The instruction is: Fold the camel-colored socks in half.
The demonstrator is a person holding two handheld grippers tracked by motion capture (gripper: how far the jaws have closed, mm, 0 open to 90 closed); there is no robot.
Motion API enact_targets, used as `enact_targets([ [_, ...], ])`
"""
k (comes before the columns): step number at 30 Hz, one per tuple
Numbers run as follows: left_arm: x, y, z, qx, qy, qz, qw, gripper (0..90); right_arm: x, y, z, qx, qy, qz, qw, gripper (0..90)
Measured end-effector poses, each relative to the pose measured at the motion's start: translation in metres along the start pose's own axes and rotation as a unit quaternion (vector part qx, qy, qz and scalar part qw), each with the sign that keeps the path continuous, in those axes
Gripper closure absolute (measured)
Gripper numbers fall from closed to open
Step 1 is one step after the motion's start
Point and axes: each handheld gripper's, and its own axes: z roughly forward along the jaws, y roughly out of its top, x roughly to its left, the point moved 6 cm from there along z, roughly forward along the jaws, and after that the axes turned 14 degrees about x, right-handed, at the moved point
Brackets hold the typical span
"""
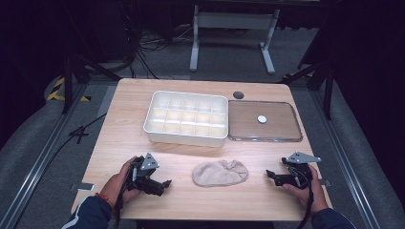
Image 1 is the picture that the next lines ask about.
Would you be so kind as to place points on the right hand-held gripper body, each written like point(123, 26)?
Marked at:
point(301, 157)

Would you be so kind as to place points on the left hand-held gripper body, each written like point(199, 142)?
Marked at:
point(149, 162)

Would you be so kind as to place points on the white divided storage box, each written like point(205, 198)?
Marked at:
point(186, 140)

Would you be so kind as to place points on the beige sock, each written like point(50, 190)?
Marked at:
point(219, 174)

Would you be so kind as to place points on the person's right hand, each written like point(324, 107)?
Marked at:
point(313, 195)

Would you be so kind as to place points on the person's left hand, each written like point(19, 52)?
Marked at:
point(116, 187)

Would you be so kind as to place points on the transparent plastic lid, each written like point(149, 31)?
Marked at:
point(277, 130)

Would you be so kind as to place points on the grey tape strip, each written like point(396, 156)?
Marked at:
point(325, 182)
point(82, 186)

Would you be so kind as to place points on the black metal stand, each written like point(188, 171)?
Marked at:
point(68, 82)
point(328, 86)

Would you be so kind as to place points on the dark round table grommet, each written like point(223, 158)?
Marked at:
point(238, 95)

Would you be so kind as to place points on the yellow and black floor tape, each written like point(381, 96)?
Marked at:
point(57, 92)

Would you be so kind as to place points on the aluminium floor rail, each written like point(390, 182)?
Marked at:
point(35, 171)
point(347, 159)

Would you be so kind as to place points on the white metal stand frame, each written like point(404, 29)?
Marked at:
point(234, 20)

